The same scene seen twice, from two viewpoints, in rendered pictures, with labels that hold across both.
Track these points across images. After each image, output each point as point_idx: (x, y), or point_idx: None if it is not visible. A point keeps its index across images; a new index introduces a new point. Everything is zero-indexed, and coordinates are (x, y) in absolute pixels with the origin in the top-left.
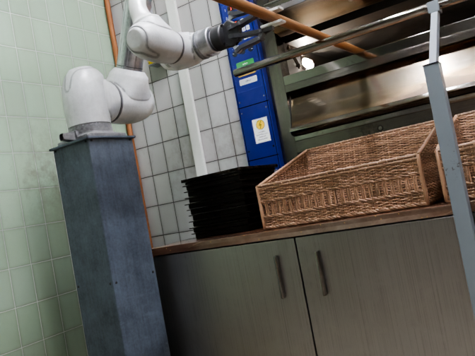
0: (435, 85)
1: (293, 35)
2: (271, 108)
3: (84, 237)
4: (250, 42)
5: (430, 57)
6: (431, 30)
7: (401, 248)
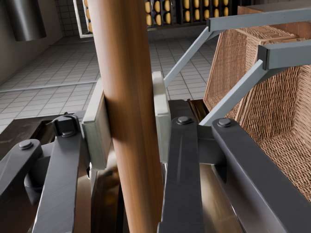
0: (292, 44)
1: None
2: None
3: None
4: (264, 162)
5: (249, 73)
6: (205, 121)
7: None
